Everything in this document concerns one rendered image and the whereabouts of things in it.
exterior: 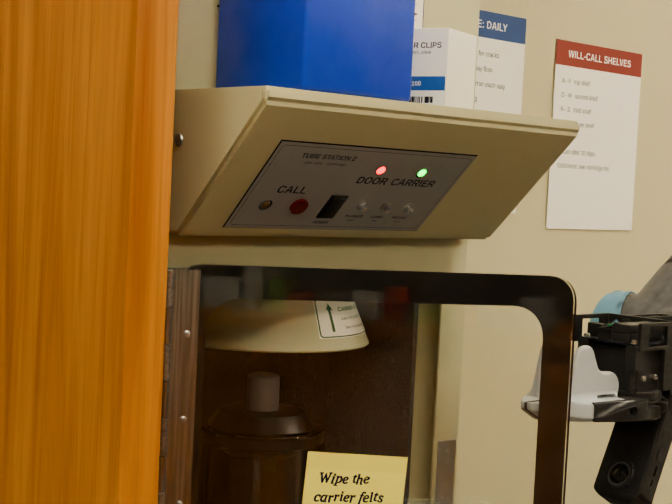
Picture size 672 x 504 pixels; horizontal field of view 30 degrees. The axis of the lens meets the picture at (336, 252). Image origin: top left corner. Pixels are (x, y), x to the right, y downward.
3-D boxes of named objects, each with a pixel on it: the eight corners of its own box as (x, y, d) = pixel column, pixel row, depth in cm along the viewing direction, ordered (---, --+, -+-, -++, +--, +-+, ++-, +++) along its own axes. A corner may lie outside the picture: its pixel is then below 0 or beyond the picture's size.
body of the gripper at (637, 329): (563, 314, 106) (647, 310, 114) (558, 415, 107) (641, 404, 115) (640, 324, 100) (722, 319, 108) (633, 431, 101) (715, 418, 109)
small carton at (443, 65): (385, 108, 95) (389, 28, 95) (415, 113, 100) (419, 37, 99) (444, 109, 93) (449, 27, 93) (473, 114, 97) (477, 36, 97)
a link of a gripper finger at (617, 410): (561, 393, 101) (626, 386, 107) (560, 415, 101) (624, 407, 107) (610, 403, 97) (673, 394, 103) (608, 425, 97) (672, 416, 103)
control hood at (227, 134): (154, 233, 87) (160, 89, 87) (469, 237, 109) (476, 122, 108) (255, 244, 79) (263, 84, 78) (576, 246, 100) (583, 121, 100)
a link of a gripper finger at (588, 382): (527, 345, 97) (600, 340, 103) (523, 421, 98) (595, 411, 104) (559, 350, 95) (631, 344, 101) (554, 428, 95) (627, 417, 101)
